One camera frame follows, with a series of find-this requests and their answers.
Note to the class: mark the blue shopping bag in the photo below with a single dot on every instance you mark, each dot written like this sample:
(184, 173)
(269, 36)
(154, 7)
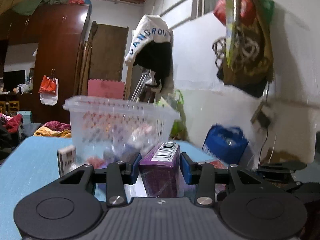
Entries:
(225, 143)

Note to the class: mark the brown wooden board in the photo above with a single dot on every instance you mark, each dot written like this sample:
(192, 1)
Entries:
(108, 49)

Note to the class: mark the red plastic bag hanging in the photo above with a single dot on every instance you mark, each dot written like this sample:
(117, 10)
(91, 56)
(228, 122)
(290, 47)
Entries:
(242, 11)

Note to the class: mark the dark red wooden wardrobe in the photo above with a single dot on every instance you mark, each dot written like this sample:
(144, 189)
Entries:
(59, 31)

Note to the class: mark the brown hanging bag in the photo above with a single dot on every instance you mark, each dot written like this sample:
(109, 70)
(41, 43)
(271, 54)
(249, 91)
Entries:
(244, 57)

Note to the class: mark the white hoodie blue letters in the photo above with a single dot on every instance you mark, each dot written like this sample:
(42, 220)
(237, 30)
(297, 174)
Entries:
(151, 49)

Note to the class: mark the orange white plastic bag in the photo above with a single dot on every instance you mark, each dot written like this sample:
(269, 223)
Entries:
(49, 91)

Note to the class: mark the red candy packet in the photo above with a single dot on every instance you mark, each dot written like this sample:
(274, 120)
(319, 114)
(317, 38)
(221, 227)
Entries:
(96, 162)

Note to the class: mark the clear plastic basket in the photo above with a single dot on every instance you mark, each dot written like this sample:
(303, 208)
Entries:
(109, 128)

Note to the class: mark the green white tote bag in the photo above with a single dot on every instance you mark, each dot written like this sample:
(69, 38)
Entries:
(175, 101)

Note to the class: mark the purple barcode medicine box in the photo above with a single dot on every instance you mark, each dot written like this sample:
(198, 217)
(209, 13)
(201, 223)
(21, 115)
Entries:
(159, 170)

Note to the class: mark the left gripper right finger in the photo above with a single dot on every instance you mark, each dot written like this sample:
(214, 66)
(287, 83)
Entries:
(202, 175)

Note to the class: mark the pink foam mat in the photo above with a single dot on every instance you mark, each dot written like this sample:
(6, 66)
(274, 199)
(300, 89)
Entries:
(106, 88)

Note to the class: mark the yellow orange blanket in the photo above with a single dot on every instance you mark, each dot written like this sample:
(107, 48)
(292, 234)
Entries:
(44, 131)

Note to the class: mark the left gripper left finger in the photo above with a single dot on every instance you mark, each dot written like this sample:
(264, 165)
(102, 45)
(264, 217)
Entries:
(119, 174)

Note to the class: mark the white cigarette box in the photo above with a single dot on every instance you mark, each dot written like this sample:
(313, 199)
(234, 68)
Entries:
(66, 158)

